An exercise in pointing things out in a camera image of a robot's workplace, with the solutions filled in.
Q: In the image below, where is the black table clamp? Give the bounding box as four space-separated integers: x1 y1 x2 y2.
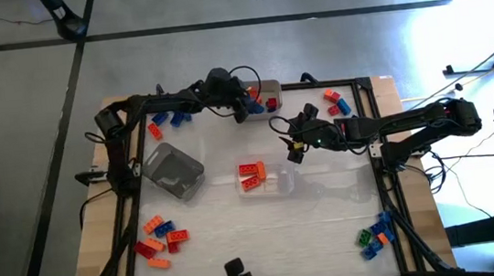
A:
73 168 111 188

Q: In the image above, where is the black looped cable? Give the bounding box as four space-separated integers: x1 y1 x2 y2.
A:
75 186 122 231

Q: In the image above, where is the small green toy brick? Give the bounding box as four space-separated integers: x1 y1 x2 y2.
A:
355 228 374 248

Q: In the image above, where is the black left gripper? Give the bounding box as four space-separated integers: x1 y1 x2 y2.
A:
200 63 256 127

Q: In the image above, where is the thin black floor cable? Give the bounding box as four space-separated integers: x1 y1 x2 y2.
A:
0 0 42 30

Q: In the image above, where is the black power cable bundle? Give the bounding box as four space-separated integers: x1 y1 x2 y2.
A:
412 130 494 227

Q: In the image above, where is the black handheld device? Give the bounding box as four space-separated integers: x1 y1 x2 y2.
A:
222 255 254 276

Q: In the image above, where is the white plastic bin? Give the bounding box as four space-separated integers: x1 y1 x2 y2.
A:
241 78 285 123

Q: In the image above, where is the black stand leg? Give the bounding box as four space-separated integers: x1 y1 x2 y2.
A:
37 0 91 45

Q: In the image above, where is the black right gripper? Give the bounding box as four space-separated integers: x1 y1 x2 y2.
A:
281 99 347 165

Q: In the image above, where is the long blue toy brick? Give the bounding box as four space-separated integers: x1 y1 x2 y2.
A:
169 111 187 129
151 111 171 127
337 97 353 117
152 219 177 239

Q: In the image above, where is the smoky grey plastic bin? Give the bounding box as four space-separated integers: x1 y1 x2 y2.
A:
139 137 209 206

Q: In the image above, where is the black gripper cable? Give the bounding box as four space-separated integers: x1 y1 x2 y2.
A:
227 62 264 97
267 113 304 143

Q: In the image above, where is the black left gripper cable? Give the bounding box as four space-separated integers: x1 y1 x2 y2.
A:
227 62 264 97

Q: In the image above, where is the black aluminium table frame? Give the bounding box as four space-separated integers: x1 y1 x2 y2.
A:
59 64 460 276

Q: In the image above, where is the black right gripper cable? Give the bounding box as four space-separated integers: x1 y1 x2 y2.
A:
267 113 304 143

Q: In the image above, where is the black floor stand base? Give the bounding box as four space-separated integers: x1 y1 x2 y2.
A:
438 37 494 80

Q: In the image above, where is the long red-orange toy brick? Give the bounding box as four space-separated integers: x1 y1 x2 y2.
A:
237 163 260 177
165 228 191 245
241 175 263 193
147 122 165 142

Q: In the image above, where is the long orange toy brick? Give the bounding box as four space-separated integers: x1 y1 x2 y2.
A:
141 214 166 236
146 255 172 271
144 236 166 254
255 160 269 183

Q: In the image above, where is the clear plastic bin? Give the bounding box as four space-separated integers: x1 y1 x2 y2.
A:
233 151 298 203

